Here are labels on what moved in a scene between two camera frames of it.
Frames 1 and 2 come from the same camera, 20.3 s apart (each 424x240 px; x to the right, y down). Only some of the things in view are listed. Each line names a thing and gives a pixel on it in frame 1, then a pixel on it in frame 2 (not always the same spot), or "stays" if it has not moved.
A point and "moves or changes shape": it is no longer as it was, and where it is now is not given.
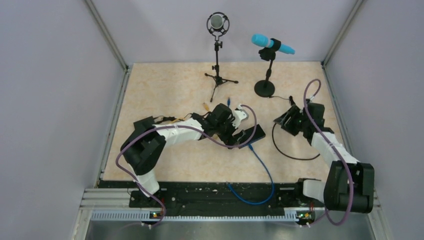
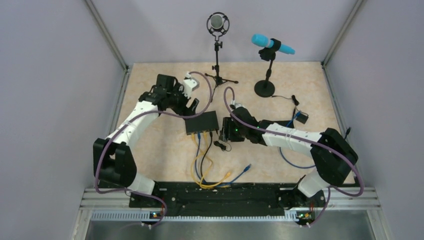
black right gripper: (283, 119) to (227, 133)
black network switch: (142, 125) moves or changes shape
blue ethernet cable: (254, 203) to (298, 114)
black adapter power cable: (293, 103) moves or changes shape
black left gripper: (229, 138) to (184, 110)
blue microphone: (266, 88) stays
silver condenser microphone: (218, 23) stays
